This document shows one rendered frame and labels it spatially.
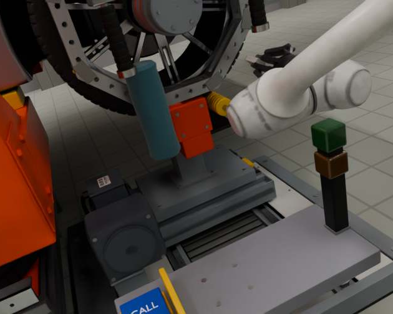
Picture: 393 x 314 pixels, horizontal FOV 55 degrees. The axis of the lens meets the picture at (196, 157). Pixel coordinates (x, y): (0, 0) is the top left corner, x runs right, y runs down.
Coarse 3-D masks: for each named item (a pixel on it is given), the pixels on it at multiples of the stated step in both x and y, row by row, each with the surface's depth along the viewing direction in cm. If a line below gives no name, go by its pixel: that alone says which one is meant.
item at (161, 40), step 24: (120, 0) 109; (216, 0) 116; (120, 24) 108; (216, 24) 122; (96, 48) 108; (168, 48) 116; (192, 48) 134; (216, 48) 119; (168, 72) 118; (192, 72) 121
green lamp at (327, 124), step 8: (328, 120) 60; (336, 120) 59; (312, 128) 60; (320, 128) 58; (328, 128) 58; (336, 128) 58; (344, 128) 58; (312, 136) 61; (320, 136) 59; (328, 136) 58; (336, 136) 58; (344, 136) 59; (320, 144) 60; (328, 144) 58; (336, 144) 59; (344, 144) 59; (328, 152) 59
